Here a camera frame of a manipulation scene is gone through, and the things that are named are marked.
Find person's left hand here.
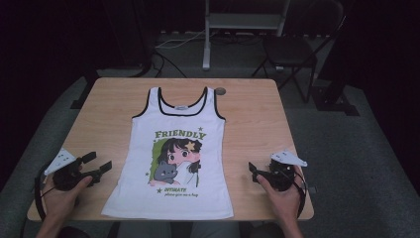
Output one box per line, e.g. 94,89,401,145
42,176,94,225

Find person's right hand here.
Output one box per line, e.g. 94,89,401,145
257,165,306,226

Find black stand base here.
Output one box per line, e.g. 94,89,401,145
311,83,361,117

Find white printed tank top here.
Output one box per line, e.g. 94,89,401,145
101,86,235,221

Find person's grey trousers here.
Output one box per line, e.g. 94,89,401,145
115,219,241,238

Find black folding chair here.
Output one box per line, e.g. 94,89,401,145
252,0,346,104

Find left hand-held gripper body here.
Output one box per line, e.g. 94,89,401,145
44,148,102,192

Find black stand leg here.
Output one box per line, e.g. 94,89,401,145
69,68,100,110

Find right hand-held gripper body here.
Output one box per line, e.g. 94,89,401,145
263,149,308,192

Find black floor cable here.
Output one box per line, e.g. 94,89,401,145
152,49,187,78

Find white floor cable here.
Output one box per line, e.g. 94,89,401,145
155,29,219,50

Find grey metal stand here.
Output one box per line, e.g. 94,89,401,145
202,0,291,71

